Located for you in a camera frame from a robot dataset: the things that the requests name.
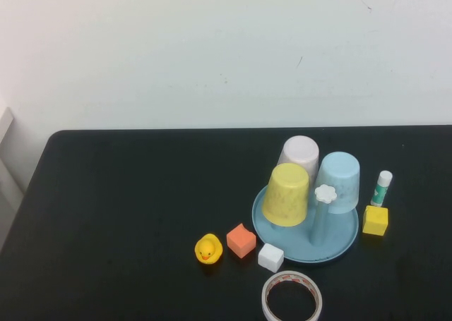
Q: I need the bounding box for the pink plastic cup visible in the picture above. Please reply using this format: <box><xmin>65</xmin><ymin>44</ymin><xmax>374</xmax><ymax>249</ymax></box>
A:
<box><xmin>277</xmin><ymin>135</ymin><xmax>321</xmax><ymax>188</ymax></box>

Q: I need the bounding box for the yellow plastic cup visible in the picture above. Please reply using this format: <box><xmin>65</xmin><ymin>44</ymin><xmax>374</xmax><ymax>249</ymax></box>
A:
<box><xmin>261</xmin><ymin>162</ymin><xmax>314</xmax><ymax>228</ymax></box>

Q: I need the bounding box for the white green glue stick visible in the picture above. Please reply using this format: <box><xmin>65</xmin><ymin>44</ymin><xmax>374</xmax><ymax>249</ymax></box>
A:
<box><xmin>369</xmin><ymin>170</ymin><xmax>394</xmax><ymax>208</ymax></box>

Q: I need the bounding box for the light blue plastic cup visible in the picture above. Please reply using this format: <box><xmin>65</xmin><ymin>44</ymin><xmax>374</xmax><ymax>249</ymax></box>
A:
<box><xmin>314</xmin><ymin>151</ymin><xmax>362</xmax><ymax>215</ymax></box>

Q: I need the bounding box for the light blue cup stand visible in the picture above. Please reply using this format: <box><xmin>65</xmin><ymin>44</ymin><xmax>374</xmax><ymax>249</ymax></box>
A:
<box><xmin>251</xmin><ymin>183</ymin><xmax>361</xmax><ymax>265</ymax></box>

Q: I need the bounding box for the white tape roll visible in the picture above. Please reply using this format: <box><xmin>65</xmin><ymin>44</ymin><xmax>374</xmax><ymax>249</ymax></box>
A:
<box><xmin>261</xmin><ymin>270</ymin><xmax>323</xmax><ymax>321</ymax></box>

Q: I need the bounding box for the yellow rubber duck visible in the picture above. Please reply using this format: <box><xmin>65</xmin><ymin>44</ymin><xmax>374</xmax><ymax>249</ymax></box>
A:
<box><xmin>194</xmin><ymin>233</ymin><xmax>224</xmax><ymax>265</ymax></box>

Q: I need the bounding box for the orange foam cube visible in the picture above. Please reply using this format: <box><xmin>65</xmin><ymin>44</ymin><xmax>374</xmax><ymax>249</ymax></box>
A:
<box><xmin>226</xmin><ymin>223</ymin><xmax>257</xmax><ymax>260</ymax></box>

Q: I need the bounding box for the yellow foam cube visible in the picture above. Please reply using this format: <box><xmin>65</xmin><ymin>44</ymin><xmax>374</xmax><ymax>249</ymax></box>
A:
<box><xmin>362</xmin><ymin>205</ymin><xmax>390</xmax><ymax>236</ymax></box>

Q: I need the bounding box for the white foam cube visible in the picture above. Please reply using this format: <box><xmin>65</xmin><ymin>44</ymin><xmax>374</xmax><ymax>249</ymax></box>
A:
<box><xmin>257</xmin><ymin>243</ymin><xmax>285</xmax><ymax>273</ymax></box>

